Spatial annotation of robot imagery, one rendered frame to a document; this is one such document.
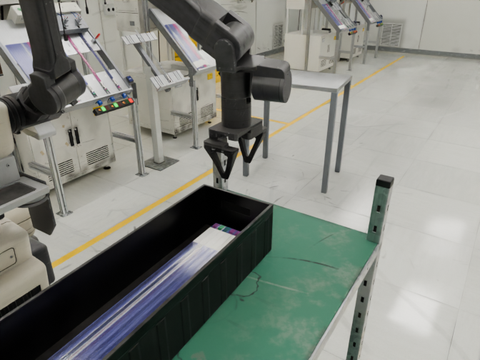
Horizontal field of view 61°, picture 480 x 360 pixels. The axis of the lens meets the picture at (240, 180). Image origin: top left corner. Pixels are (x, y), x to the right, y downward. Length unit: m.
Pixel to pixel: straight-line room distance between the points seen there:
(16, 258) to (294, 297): 0.73
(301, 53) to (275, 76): 6.40
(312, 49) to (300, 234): 6.19
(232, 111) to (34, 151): 2.51
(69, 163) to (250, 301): 2.71
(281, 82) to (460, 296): 1.91
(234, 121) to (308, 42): 6.26
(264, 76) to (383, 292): 1.75
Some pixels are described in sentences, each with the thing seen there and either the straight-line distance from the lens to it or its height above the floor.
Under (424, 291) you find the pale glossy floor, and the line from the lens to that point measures 2.39.
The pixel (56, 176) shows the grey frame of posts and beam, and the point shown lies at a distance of 2.92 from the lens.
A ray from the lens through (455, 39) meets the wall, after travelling 9.58.
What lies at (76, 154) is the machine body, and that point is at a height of 0.25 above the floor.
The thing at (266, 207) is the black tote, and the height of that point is 1.05.
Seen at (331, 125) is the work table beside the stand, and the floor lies 0.54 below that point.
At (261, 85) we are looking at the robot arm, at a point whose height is 1.30.
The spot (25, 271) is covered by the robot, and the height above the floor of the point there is 0.80.
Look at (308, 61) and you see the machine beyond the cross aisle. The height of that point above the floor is 0.22.
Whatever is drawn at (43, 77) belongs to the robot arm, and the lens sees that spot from 0.97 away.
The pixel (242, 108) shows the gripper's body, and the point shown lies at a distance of 0.75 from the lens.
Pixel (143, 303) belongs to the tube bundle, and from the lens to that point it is 0.70.
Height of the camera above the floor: 1.47
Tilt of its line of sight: 27 degrees down
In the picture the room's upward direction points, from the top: straight up
